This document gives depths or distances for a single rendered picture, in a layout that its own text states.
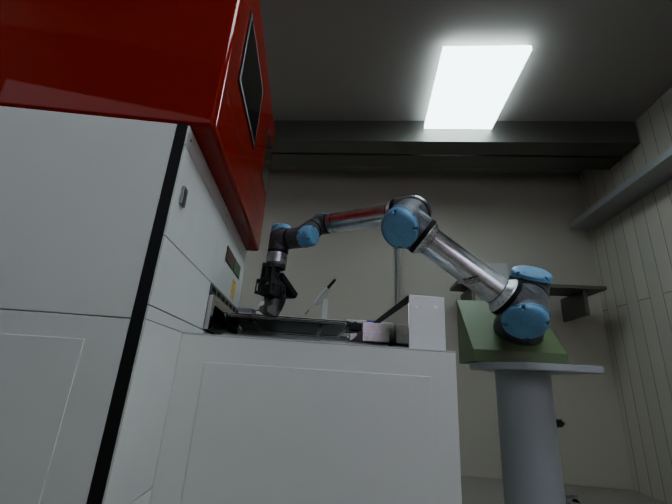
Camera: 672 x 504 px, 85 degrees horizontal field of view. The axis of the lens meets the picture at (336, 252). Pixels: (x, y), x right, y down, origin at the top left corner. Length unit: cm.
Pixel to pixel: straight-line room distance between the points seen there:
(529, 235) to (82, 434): 418
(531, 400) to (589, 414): 302
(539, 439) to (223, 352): 91
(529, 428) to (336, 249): 306
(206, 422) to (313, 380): 24
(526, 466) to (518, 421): 12
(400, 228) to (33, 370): 85
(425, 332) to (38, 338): 79
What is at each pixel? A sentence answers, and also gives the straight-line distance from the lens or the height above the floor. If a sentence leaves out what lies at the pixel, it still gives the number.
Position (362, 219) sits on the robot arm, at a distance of 128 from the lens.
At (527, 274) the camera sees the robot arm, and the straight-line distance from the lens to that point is 123.
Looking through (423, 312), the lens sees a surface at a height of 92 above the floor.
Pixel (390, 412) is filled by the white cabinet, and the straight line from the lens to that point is 88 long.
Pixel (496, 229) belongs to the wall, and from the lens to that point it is 434.
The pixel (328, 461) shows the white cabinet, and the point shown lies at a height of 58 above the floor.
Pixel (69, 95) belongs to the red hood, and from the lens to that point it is 99.
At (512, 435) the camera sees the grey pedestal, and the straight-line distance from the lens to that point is 131.
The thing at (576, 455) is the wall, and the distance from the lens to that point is 426.
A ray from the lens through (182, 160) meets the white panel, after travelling 82.
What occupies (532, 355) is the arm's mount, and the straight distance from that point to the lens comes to 131.
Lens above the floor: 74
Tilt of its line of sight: 19 degrees up
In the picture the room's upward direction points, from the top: 4 degrees clockwise
